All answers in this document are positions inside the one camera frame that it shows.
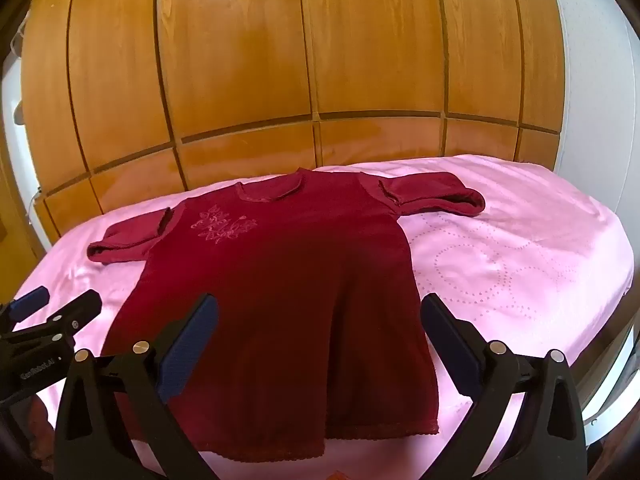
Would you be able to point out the person's left forearm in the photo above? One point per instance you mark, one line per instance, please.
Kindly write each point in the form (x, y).
(39, 422)

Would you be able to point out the white bed base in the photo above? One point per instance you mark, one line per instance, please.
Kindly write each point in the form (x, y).
(607, 375)

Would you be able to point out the wooden wardrobe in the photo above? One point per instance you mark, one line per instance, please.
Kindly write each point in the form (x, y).
(250, 60)

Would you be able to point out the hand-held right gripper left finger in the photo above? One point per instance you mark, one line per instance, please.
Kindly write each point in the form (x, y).
(194, 341)

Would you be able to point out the dark red child's dress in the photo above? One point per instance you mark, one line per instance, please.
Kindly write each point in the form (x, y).
(280, 285)

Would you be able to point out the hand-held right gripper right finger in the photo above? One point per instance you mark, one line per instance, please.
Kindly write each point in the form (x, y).
(446, 341)

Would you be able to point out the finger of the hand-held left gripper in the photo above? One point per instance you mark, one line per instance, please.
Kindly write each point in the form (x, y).
(30, 302)
(80, 310)

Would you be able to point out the pink bed sheet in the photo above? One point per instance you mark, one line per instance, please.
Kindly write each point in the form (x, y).
(500, 260)

